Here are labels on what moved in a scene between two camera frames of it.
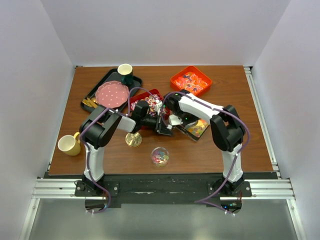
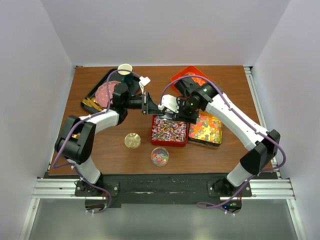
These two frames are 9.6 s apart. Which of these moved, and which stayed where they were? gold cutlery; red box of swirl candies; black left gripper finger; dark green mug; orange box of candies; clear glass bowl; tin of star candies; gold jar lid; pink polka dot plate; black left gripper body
Moved: black left gripper finger; black left gripper body; tin of star candies; red box of swirl candies
Stayed: gold cutlery; orange box of candies; clear glass bowl; gold jar lid; dark green mug; pink polka dot plate
